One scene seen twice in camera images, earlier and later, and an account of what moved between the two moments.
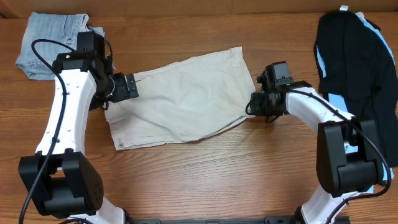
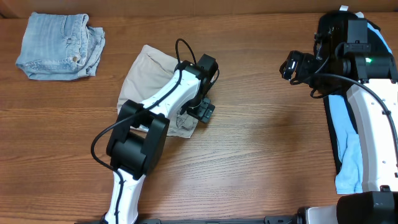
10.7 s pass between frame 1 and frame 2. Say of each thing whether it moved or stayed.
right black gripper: moved
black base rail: stayed
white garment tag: stayed
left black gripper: moved
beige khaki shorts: moved
